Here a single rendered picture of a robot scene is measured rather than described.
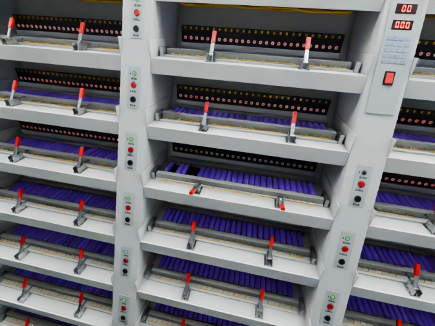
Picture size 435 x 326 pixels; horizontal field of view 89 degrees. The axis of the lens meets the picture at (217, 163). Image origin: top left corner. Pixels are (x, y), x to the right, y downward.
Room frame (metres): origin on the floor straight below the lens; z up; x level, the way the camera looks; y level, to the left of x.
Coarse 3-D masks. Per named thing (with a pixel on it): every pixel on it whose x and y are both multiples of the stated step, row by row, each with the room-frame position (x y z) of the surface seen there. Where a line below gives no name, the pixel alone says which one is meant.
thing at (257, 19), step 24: (24, 0) 0.99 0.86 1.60; (48, 0) 0.98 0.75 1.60; (72, 0) 0.96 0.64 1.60; (192, 24) 0.89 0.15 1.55; (216, 24) 0.88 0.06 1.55; (240, 24) 0.87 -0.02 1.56; (264, 24) 0.85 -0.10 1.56; (288, 24) 0.84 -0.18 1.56; (312, 24) 0.83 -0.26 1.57; (336, 24) 0.82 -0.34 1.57; (432, 24) 0.78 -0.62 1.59; (72, 72) 0.96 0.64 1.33; (96, 72) 0.95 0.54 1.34; (312, 96) 0.83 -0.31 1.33; (336, 96) 0.81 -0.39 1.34; (168, 144) 0.90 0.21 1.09
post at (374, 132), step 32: (352, 32) 0.81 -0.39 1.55; (416, 32) 0.60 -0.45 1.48; (352, 96) 0.69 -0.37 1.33; (352, 128) 0.64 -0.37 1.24; (384, 128) 0.61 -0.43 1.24; (352, 160) 0.61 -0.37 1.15; (384, 160) 0.60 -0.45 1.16; (352, 224) 0.61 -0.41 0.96; (352, 256) 0.61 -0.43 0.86; (320, 288) 0.61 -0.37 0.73
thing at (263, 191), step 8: (160, 176) 0.74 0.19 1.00; (168, 176) 0.74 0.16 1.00; (176, 176) 0.73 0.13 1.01; (184, 176) 0.73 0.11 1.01; (192, 176) 0.74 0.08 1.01; (208, 184) 0.72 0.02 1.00; (216, 184) 0.71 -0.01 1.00; (224, 184) 0.71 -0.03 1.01; (232, 184) 0.71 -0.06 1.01; (240, 184) 0.71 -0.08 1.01; (232, 192) 0.69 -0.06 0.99; (256, 192) 0.69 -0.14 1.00; (264, 192) 0.69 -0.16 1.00; (272, 192) 0.69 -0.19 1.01; (280, 192) 0.69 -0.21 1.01; (288, 192) 0.69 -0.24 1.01; (296, 200) 0.68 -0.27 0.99; (304, 200) 0.68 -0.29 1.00; (312, 200) 0.67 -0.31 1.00; (320, 200) 0.67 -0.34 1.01
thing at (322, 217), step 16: (160, 160) 0.82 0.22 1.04; (224, 160) 0.83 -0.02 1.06; (144, 176) 0.71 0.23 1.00; (144, 192) 0.71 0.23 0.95; (160, 192) 0.70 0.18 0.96; (176, 192) 0.68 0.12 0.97; (208, 192) 0.70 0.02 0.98; (224, 192) 0.70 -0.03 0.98; (320, 192) 0.74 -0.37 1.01; (208, 208) 0.68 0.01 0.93; (224, 208) 0.67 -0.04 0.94; (240, 208) 0.66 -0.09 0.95; (256, 208) 0.65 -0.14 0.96; (272, 208) 0.64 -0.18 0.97; (288, 208) 0.65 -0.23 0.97; (304, 208) 0.65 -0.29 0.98; (320, 208) 0.66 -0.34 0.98; (336, 208) 0.61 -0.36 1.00; (304, 224) 0.64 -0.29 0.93; (320, 224) 0.63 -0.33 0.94
